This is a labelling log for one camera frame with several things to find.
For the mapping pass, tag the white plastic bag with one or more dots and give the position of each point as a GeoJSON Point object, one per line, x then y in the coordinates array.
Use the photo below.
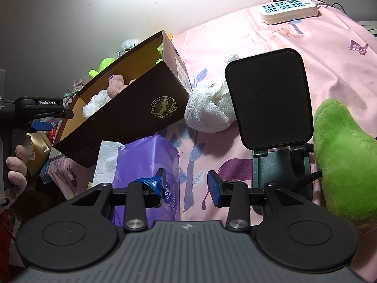
{"type": "Point", "coordinates": [96, 102]}

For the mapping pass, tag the yellow fluffy cloth toy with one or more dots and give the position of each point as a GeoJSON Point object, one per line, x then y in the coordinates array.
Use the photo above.
{"type": "Point", "coordinates": [160, 51]}

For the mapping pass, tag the person left hand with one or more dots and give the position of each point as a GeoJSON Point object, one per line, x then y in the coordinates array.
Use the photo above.
{"type": "Point", "coordinates": [17, 166]}

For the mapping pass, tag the dark brown cardboard box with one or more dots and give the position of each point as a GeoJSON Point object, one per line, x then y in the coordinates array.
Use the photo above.
{"type": "Point", "coordinates": [155, 100]}

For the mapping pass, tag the black phone stand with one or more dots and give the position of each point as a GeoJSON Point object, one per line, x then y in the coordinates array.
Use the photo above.
{"type": "Point", "coordinates": [272, 103]}

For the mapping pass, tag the mauve plush bunny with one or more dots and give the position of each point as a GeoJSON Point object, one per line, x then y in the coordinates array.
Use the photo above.
{"type": "Point", "coordinates": [116, 85]}

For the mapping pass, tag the white power strip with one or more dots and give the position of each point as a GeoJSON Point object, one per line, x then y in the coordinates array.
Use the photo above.
{"type": "Point", "coordinates": [285, 11]}

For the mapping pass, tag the white towel plush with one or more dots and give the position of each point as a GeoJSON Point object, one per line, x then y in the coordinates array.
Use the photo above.
{"type": "Point", "coordinates": [209, 108]}

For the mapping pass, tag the dark green plush toy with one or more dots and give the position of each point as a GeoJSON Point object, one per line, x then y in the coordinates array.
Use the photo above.
{"type": "Point", "coordinates": [346, 155]}

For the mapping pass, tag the purple tissue pack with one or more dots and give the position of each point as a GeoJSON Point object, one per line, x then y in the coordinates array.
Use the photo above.
{"type": "Point", "coordinates": [120, 164]}

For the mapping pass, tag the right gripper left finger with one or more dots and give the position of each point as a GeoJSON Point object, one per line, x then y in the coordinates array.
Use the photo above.
{"type": "Point", "coordinates": [143, 193]}

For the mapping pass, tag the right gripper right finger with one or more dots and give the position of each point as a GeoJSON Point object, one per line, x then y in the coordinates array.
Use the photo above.
{"type": "Point", "coordinates": [235, 196]}

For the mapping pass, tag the panda plush toy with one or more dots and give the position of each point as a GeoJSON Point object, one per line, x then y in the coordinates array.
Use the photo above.
{"type": "Point", "coordinates": [127, 45]}

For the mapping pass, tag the red small package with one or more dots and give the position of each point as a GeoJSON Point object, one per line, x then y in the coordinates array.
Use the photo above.
{"type": "Point", "coordinates": [51, 134]}

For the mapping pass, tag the gold tissue box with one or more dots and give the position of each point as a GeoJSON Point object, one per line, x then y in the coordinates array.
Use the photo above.
{"type": "Point", "coordinates": [40, 149]}

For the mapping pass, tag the lime green plush toy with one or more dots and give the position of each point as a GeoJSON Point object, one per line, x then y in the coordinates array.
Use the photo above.
{"type": "Point", "coordinates": [103, 64]}

